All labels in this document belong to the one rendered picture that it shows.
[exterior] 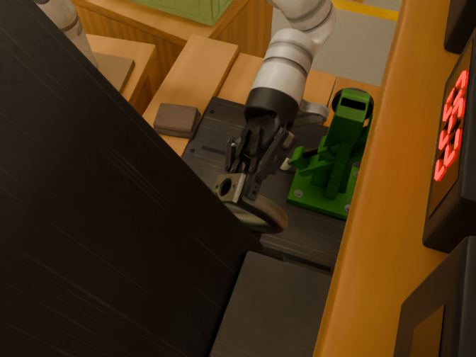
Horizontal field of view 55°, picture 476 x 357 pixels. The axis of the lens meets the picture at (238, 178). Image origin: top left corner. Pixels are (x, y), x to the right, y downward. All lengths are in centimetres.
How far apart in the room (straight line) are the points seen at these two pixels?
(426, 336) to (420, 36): 23
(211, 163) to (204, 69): 30
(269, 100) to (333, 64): 199
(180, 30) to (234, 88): 39
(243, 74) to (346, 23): 170
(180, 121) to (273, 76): 47
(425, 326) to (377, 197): 9
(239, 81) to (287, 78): 59
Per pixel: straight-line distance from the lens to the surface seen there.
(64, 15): 116
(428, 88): 32
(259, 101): 63
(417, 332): 19
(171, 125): 108
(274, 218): 65
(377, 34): 286
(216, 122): 111
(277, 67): 66
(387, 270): 24
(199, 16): 154
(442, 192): 24
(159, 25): 156
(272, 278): 55
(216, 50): 129
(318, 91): 122
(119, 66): 132
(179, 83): 121
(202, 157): 105
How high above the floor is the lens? 175
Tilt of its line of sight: 57 degrees down
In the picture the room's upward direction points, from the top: straight up
